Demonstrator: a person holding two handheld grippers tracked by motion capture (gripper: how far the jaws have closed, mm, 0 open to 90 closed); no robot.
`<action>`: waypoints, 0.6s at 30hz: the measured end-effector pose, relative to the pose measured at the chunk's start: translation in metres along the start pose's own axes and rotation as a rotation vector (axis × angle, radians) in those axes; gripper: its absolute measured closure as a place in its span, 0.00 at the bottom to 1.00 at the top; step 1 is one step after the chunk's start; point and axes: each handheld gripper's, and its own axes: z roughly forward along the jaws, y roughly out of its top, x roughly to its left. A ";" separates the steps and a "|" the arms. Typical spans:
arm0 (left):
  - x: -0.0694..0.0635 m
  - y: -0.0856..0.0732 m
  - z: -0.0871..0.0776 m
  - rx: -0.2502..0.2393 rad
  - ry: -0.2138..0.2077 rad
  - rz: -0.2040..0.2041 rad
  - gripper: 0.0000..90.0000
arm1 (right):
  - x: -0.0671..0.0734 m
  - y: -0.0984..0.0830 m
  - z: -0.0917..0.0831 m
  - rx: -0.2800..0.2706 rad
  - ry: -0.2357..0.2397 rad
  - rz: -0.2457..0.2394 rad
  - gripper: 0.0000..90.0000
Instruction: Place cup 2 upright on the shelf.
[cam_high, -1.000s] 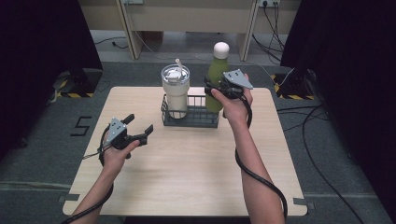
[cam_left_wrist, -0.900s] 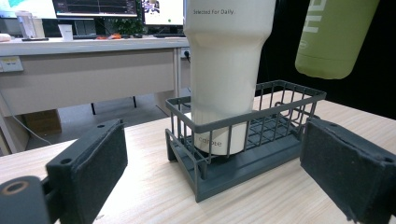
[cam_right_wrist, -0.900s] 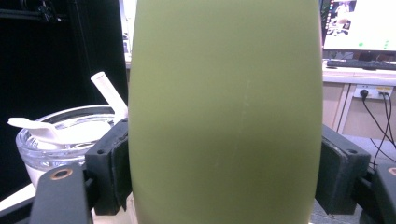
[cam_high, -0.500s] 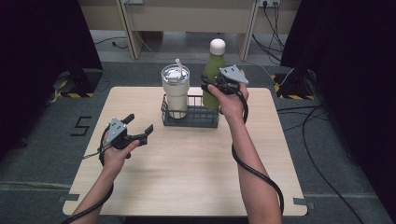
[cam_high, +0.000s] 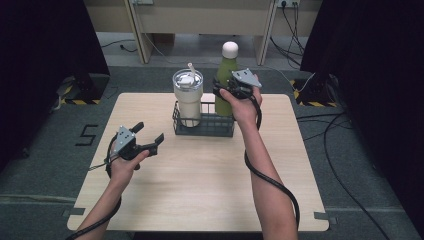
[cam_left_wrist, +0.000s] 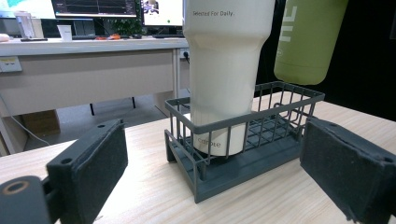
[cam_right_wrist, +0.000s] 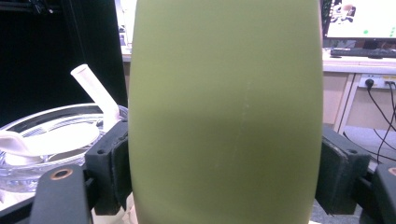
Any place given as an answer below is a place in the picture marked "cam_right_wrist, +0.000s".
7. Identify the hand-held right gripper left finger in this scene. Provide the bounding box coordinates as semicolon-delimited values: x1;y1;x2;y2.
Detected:
84;119;134;217

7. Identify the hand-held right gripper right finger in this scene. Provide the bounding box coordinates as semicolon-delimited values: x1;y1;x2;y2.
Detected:
315;124;372;217

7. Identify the green bottle with white cap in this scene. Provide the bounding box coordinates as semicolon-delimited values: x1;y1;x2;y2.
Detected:
127;0;325;224

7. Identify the white power strip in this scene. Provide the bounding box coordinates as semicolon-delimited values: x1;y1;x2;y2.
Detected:
357;74;396;91

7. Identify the beige desk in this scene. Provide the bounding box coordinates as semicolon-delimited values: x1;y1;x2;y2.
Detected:
321;48;396;135

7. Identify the black keyboard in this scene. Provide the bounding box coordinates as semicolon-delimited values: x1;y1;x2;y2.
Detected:
329;47;396;60

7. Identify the black curtain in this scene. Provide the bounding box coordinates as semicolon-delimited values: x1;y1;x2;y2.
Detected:
0;0;129;128

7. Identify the computer monitor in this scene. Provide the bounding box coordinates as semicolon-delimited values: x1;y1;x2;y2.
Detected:
321;0;396;42

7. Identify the black power cable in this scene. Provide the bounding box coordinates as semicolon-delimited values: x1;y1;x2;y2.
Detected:
375;81;396;164
364;78;396;133

